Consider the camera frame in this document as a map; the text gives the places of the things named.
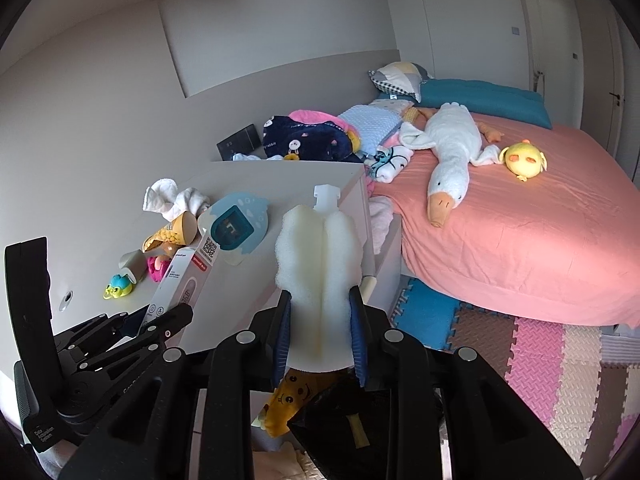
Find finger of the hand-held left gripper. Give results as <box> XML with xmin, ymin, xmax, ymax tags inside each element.
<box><xmin>54</xmin><ymin>309</ymin><xmax>151</xmax><ymax>362</ymax></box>
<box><xmin>64</xmin><ymin>304</ymin><xmax>194</xmax><ymax>412</ymax></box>

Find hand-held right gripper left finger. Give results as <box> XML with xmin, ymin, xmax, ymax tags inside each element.
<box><xmin>59</xmin><ymin>290</ymin><xmax>293</xmax><ymax>480</ymax></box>

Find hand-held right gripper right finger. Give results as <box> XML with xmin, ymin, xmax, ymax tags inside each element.
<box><xmin>348</xmin><ymin>285</ymin><xmax>583</xmax><ymax>480</ymax></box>

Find yellow bear plush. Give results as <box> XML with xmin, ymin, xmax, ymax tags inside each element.
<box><xmin>260</xmin><ymin>367</ymin><xmax>321</xmax><ymax>438</ymax></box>

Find white box with red label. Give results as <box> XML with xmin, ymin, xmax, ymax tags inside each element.
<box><xmin>142</xmin><ymin>246</ymin><xmax>223</xmax><ymax>333</ymax></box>

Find white foam piece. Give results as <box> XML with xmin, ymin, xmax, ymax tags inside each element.
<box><xmin>275</xmin><ymin>184</ymin><xmax>365</xmax><ymax>373</ymax></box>

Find green and blue toy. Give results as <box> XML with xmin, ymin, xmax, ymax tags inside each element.
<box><xmin>103</xmin><ymin>274</ymin><xmax>136</xmax><ymax>300</ymax></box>

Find pink toy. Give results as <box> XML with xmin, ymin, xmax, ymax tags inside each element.
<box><xmin>146</xmin><ymin>255</ymin><xmax>171</xmax><ymax>283</ymax></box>

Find grey small cup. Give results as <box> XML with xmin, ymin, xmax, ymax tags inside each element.
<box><xmin>119</xmin><ymin>249</ymin><xmax>147</xmax><ymax>281</ymax></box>

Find yellow snack cup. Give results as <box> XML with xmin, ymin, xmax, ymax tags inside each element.
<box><xmin>141</xmin><ymin>211</ymin><xmax>198</xmax><ymax>253</ymax></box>

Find pale hanging cloth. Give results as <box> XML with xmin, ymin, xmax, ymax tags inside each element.
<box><xmin>369</xmin><ymin>196</ymin><xmax>396</xmax><ymax>256</ymax></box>

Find blue toy clock device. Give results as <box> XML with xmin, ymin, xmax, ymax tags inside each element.
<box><xmin>197</xmin><ymin>192</ymin><xmax>271</xmax><ymax>267</ymax></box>

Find white towel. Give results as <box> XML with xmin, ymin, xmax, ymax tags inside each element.
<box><xmin>144</xmin><ymin>178</ymin><xmax>211</xmax><ymax>221</ymax></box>

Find white cabinet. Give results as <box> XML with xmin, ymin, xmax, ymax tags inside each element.
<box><xmin>125</xmin><ymin>160</ymin><xmax>403</xmax><ymax>361</ymax></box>

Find white cartoon print cloth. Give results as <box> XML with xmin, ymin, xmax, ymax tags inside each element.
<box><xmin>365</xmin><ymin>144</ymin><xmax>413</xmax><ymax>183</ymax></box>

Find foam floor mat tiles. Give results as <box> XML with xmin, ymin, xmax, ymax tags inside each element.
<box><xmin>390</xmin><ymin>277</ymin><xmax>636</xmax><ymax>466</ymax></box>

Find bed with pink sheet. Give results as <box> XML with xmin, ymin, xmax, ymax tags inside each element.
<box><xmin>370</xmin><ymin>110</ymin><xmax>640</xmax><ymax>331</ymax></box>

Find navy rabbit print blanket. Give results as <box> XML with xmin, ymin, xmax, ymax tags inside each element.
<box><xmin>262</xmin><ymin>115</ymin><xmax>361</xmax><ymax>162</ymax></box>

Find white goose plush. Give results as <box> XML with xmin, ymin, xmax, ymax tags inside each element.
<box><xmin>398</xmin><ymin>102</ymin><xmax>505</xmax><ymax>228</ymax></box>

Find light blue blanket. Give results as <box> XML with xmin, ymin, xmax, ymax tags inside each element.
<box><xmin>340</xmin><ymin>104</ymin><xmax>403</xmax><ymax>156</ymax></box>

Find pink cloth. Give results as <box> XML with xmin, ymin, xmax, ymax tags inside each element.
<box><xmin>290</xmin><ymin>109</ymin><xmax>351</xmax><ymax>133</ymax></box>

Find yellow chick plush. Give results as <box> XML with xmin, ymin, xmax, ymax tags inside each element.
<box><xmin>500</xmin><ymin>139</ymin><xmax>547</xmax><ymax>182</ymax></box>

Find patterned checkered pillow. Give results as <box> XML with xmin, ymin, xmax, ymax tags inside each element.
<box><xmin>369</xmin><ymin>61</ymin><xmax>433</xmax><ymax>103</ymax></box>

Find teal pillow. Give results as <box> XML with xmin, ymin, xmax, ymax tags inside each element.
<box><xmin>377</xmin><ymin>78</ymin><xmax>552</xmax><ymax>129</ymax></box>

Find white door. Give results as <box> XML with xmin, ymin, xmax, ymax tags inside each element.
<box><xmin>517</xmin><ymin>0</ymin><xmax>583</xmax><ymax>131</ymax></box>

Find black wall socket panel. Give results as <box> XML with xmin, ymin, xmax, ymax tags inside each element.
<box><xmin>216</xmin><ymin>124</ymin><xmax>258</xmax><ymax>161</ymax></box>

